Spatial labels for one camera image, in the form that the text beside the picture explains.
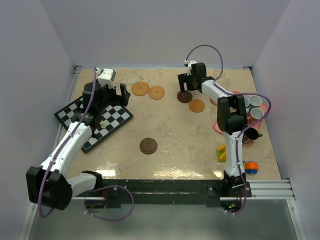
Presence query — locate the scalloped light cork coaster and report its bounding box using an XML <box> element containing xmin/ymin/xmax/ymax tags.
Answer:
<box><xmin>131</xmin><ymin>81</ymin><xmax>150</xmax><ymax>96</ymax></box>

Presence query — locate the light orange wooden coaster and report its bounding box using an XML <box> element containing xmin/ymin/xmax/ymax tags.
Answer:
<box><xmin>188</xmin><ymin>99</ymin><xmax>205</xmax><ymax>113</ymax></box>

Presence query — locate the round light cork coaster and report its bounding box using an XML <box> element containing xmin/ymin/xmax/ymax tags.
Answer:
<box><xmin>148</xmin><ymin>86</ymin><xmax>165</xmax><ymax>100</ymax></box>

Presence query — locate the dark brown wooden coaster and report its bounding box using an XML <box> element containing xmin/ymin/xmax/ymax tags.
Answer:
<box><xmin>139</xmin><ymin>137</ymin><xmax>158</xmax><ymax>155</ymax></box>

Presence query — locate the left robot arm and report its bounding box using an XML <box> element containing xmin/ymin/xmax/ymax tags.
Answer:
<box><xmin>26</xmin><ymin>81</ymin><xmax>131</xmax><ymax>211</ymax></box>

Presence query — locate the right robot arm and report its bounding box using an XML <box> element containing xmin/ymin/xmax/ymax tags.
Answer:
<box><xmin>177</xmin><ymin>60</ymin><xmax>248</xmax><ymax>197</ymax></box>

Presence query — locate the grey white cup upper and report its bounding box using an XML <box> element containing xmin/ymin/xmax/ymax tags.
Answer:
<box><xmin>249</xmin><ymin>95</ymin><xmax>263</xmax><ymax>108</ymax></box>

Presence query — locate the grey white cup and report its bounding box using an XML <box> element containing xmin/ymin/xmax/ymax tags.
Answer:
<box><xmin>249</xmin><ymin>107</ymin><xmax>265</xmax><ymax>121</ymax></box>
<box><xmin>249</xmin><ymin>95</ymin><xmax>263</xmax><ymax>108</ymax></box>

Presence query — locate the grey white cup lower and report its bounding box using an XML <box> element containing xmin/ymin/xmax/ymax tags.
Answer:
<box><xmin>249</xmin><ymin>107</ymin><xmax>265</xmax><ymax>121</ymax></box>

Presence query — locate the black cup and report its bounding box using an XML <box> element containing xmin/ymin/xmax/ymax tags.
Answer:
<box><xmin>242</xmin><ymin>127</ymin><xmax>263</xmax><ymax>145</ymax></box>

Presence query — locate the black white chessboard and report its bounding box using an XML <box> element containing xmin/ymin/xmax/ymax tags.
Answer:
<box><xmin>54</xmin><ymin>97</ymin><xmax>134</xmax><ymax>154</ymax></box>

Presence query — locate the beige chess pawn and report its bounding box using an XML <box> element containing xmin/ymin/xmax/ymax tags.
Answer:
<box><xmin>100</xmin><ymin>121</ymin><xmax>106</xmax><ymax>129</ymax></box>

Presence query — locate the large white mug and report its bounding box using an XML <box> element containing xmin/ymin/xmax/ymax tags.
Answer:
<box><xmin>243</xmin><ymin>95</ymin><xmax>250</xmax><ymax>114</ymax></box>

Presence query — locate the yellow green wooden block toy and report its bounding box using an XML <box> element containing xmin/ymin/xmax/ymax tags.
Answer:
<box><xmin>217</xmin><ymin>144</ymin><xmax>227</xmax><ymax>162</ymax></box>

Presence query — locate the pink tray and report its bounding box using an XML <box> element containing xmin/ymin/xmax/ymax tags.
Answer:
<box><xmin>211</xmin><ymin>90</ymin><xmax>272</xmax><ymax>152</ymax></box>

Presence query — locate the orange blue toy car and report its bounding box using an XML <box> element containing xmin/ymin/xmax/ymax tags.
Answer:
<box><xmin>243</xmin><ymin>161</ymin><xmax>259</xmax><ymax>175</ymax></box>

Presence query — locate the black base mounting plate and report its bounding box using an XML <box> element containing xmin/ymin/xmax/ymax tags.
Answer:
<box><xmin>79</xmin><ymin>179</ymin><xmax>252</xmax><ymax>208</ymax></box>

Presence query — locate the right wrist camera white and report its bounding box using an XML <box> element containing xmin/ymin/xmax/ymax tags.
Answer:
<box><xmin>184</xmin><ymin>59</ymin><xmax>197</xmax><ymax>76</ymax></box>

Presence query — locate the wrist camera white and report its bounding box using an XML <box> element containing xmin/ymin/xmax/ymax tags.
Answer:
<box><xmin>95</xmin><ymin>67</ymin><xmax>116</xmax><ymax>89</ymax></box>
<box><xmin>184</xmin><ymin>59</ymin><xmax>197</xmax><ymax>76</ymax></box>

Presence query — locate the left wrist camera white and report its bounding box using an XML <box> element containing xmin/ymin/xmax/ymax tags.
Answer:
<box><xmin>95</xmin><ymin>67</ymin><xmax>116</xmax><ymax>89</ymax></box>

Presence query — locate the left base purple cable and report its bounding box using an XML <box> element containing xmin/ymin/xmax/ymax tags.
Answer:
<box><xmin>83</xmin><ymin>184</ymin><xmax>135</xmax><ymax>222</ymax></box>

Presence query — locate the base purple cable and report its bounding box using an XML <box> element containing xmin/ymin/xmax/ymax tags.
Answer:
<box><xmin>83</xmin><ymin>184</ymin><xmax>135</xmax><ymax>222</ymax></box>
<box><xmin>223</xmin><ymin>189</ymin><xmax>251</xmax><ymax>216</ymax></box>

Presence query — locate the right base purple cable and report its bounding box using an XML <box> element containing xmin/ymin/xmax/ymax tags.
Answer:
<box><xmin>223</xmin><ymin>189</ymin><xmax>251</xmax><ymax>216</ymax></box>

